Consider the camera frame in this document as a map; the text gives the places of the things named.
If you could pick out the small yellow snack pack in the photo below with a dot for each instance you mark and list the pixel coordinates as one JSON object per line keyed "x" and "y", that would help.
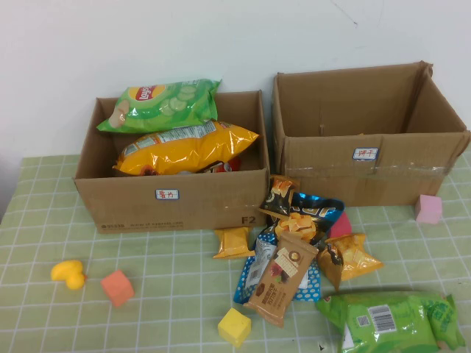
{"x": 233, "y": 242}

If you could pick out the small black orange snack pack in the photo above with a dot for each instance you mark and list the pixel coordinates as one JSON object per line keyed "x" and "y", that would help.
{"x": 277, "y": 200}

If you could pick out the large taped cardboard box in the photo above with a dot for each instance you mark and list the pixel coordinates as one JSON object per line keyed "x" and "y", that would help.
{"x": 331, "y": 176}

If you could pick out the yellow rubber duck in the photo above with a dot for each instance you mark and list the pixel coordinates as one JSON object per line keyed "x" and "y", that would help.
{"x": 70, "y": 274}

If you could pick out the cardboard box with F2 print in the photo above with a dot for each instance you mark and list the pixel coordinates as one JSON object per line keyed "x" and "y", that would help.
{"x": 129, "y": 206}

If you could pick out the brown biscuit package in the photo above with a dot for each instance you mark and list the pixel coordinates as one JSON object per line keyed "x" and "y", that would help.
{"x": 279, "y": 279}

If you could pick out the blue polka dot snack bag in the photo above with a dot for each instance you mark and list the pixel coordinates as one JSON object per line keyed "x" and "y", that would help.
{"x": 254, "y": 272}

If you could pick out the yellow chip bag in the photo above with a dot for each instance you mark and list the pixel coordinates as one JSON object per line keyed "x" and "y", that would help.
{"x": 191, "y": 150}

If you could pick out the green checked tablecloth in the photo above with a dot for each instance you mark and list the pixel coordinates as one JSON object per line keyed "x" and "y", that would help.
{"x": 165, "y": 276}

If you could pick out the red foam block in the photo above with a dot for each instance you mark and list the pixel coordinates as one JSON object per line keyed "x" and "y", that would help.
{"x": 342, "y": 226}

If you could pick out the pink foam cube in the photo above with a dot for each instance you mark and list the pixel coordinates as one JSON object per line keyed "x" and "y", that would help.
{"x": 428, "y": 209}

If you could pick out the green Lay's chip bag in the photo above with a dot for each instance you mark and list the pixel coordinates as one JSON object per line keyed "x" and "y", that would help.
{"x": 165, "y": 106}

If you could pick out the orange foam cube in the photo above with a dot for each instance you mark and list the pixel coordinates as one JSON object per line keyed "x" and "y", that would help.
{"x": 117, "y": 288}

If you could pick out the red snack pack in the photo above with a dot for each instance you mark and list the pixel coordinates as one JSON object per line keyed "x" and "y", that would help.
{"x": 224, "y": 167}

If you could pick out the dark blue chip bag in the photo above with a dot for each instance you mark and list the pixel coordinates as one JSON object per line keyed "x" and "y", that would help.
{"x": 324, "y": 213}

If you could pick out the yellow foam cube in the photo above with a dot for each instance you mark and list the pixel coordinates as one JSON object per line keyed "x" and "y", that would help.
{"x": 233, "y": 327}

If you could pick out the large green snack bag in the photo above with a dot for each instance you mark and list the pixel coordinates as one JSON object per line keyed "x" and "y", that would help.
{"x": 397, "y": 327}

